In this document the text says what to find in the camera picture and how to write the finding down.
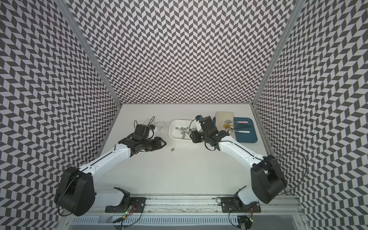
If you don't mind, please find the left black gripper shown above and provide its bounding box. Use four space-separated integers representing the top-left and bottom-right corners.
141 136 167 152

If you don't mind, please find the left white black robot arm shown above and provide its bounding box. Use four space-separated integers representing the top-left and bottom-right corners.
54 124 167 217

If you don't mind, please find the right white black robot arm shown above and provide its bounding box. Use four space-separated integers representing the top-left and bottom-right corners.
190 115 287 211

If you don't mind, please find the white plastic storage box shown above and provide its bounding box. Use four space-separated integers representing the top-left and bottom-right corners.
169 119 201 141

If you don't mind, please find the clear plastic lid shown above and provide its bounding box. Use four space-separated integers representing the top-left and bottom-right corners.
156 122 166 134

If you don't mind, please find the beige cloth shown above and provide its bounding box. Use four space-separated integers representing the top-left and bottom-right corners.
215 112 236 140

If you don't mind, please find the clear plastic cup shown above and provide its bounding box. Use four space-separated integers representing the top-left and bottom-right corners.
143 119 156 127

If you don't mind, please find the blue tray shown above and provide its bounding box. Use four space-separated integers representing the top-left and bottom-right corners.
230 117 258 143

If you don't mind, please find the gold black handled spoon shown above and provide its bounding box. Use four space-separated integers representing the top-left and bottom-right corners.
223 124 252 129

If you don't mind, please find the white handled spoon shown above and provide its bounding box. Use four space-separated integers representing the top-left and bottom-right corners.
225 128 251 134

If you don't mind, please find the pink handled spoon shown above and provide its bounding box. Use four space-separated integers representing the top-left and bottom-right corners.
224 120 249 124

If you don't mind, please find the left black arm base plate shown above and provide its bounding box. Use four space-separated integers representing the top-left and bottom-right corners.
105 187 147 213

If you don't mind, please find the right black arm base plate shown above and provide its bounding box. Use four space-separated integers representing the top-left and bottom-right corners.
216 189 261 214

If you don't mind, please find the aluminium front rail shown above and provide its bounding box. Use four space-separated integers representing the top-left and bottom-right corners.
86 195 304 216

